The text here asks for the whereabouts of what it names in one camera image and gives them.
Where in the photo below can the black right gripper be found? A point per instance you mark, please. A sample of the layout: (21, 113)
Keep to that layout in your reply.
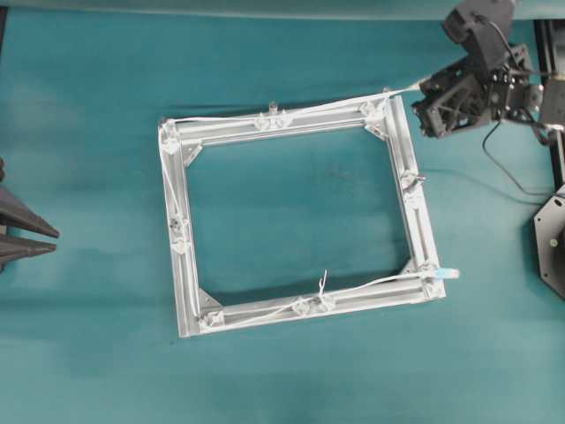
(456, 98)

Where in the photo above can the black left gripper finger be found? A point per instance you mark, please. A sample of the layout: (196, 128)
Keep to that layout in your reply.
(15, 248)
(17, 214)

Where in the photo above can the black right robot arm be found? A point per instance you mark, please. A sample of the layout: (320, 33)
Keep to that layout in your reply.
(518, 100)

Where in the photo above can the steel pin top left corner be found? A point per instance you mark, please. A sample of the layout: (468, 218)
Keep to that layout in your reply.
(169, 128)

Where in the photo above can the square aluminium extrusion frame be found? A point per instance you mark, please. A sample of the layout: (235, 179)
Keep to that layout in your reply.
(420, 280)

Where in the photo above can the black extrusion rail right edge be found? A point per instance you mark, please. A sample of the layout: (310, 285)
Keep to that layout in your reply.
(549, 34)

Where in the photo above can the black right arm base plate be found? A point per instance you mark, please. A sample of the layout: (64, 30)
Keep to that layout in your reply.
(549, 233)

